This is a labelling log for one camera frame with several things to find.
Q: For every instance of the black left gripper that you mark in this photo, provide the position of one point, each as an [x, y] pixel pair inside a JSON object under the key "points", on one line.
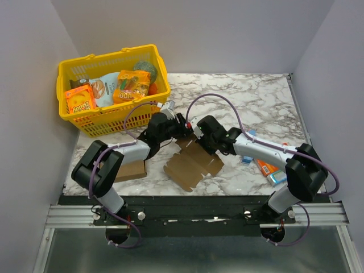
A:
{"points": [[182, 131]]}

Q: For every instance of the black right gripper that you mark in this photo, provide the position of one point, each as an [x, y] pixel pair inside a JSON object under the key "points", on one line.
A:
{"points": [[203, 139]]}

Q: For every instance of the brown cardboard box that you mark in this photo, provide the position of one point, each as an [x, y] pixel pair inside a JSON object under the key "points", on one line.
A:
{"points": [[191, 164], [131, 171]]}

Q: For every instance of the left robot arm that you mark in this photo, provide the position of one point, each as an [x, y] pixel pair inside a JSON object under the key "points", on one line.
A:
{"points": [[98, 167]]}

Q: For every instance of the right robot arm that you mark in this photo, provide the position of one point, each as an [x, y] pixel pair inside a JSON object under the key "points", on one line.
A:
{"points": [[302, 166]]}

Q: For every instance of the blue small box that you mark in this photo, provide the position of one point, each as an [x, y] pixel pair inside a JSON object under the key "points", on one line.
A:
{"points": [[247, 159]]}

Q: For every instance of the folded brown cardboard box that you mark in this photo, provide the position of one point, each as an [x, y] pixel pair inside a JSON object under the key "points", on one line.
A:
{"points": [[131, 171]]}

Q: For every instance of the orange small box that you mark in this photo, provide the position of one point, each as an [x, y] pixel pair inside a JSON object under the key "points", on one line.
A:
{"points": [[267, 167]]}

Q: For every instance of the orange snack box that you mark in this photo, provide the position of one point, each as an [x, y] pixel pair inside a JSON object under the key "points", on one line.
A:
{"points": [[80, 99]]}

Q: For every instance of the orange round fruit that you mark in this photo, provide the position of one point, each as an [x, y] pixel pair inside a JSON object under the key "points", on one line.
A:
{"points": [[153, 89]]}

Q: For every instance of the yellow mango gummy bag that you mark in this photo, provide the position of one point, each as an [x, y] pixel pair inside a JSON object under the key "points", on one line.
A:
{"points": [[131, 85]]}

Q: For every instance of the yellow plastic shopping basket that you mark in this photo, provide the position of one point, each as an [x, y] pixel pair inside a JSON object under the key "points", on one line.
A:
{"points": [[114, 118]]}

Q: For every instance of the grey green round sponge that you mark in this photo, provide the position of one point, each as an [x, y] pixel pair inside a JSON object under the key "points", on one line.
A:
{"points": [[148, 67]]}

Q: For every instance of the light blue mint pack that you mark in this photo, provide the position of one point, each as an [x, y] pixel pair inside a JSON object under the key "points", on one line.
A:
{"points": [[277, 178]]}

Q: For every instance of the light blue cassava chips bag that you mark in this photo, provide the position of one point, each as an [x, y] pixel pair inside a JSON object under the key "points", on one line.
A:
{"points": [[103, 89]]}

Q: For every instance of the dark brown snack packet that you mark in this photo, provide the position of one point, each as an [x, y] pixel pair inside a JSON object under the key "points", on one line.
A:
{"points": [[78, 83]]}

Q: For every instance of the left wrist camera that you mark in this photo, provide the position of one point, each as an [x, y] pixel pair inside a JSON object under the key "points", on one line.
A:
{"points": [[168, 109]]}

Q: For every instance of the black mounting base plate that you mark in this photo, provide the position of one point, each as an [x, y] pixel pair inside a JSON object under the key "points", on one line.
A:
{"points": [[187, 216]]}

